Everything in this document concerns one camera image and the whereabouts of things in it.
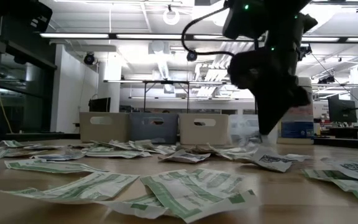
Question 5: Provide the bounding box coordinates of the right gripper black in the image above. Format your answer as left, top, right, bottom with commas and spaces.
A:
252, 30, 312, 136

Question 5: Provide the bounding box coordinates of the disinfecting wipes canister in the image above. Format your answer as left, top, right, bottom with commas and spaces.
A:
277, 77, 315, 144

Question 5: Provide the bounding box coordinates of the clear plastic bin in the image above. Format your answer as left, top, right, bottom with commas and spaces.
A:
227, 114, 280, 146

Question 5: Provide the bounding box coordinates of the black computer monitor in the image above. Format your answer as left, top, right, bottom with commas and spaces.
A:
327, 97, 358, 124
88, 96, 112, 113

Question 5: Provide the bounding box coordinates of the white plastic bin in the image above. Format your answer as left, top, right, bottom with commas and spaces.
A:
178, 113, 229, 146

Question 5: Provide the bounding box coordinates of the ceiling light strip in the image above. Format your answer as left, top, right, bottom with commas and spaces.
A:
301, 36, 358, 44
39, 32, 183, 40

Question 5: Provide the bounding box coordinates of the dark grey plastic bin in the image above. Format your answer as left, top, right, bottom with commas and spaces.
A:
128, 112, 179, 144

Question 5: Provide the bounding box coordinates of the light grey plastic bin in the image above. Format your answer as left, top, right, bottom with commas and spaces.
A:
79, 111, 130, 143

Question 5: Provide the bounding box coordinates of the white packet red print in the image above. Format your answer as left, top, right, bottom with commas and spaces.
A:
3, 149, 48, 158

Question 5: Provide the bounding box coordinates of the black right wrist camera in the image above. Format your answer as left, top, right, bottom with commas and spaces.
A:
227, 50, 291, 91

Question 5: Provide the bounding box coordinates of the black ceiling camera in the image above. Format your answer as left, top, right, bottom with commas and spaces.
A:
316, 75, 336, 85
300, 43, 313, 62

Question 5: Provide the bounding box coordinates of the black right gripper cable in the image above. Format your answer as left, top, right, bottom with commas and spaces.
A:
180, 5, 239, 62

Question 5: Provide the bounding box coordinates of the black station frame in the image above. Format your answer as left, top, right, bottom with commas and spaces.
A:
103, 79, 257, 114

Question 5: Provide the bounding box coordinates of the white ring light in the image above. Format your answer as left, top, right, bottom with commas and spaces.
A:
162, 6, 181, 26

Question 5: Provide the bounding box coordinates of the black wall camera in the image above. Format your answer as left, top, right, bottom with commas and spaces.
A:
83, 52, 96, 66

